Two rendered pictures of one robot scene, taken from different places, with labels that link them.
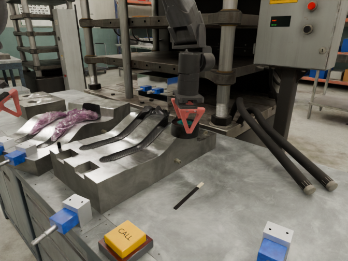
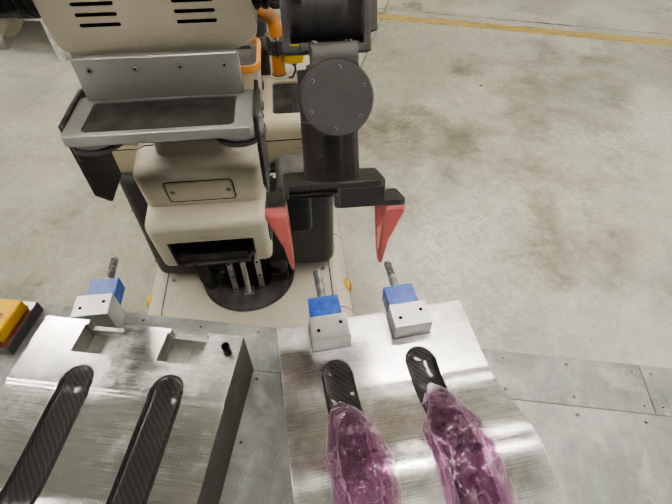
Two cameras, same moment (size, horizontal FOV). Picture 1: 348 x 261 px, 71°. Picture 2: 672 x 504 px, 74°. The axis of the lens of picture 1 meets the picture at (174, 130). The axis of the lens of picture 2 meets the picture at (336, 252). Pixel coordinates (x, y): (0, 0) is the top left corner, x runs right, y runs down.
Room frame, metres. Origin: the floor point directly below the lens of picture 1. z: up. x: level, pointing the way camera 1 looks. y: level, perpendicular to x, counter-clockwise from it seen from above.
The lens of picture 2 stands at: (0.95, 0.30, 1.37)
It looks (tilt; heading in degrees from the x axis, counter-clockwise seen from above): 49 degrees down; 144
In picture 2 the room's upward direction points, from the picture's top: straight up
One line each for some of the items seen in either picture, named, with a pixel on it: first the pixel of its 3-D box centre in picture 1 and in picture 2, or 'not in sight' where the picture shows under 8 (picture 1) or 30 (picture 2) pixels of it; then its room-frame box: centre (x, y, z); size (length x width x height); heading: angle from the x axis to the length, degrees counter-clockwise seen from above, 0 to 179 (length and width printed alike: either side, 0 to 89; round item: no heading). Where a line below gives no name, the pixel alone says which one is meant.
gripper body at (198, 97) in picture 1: (188, 86); not in sight; (0.66, -0.04, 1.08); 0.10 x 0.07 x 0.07; 11
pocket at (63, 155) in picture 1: (68, 159); (187, 353); (0.62, 0.30, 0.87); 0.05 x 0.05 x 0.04; 48
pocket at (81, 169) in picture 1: (87, 173); (105, 344); (0.55, 0.22, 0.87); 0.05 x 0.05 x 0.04; 48
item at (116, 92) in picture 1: (179, 96); not in sight; (1.80, -0.05, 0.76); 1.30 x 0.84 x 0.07; 48
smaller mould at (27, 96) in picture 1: (33, 100); not in sight; (1.43, 0.84, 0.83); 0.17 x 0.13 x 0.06; 138
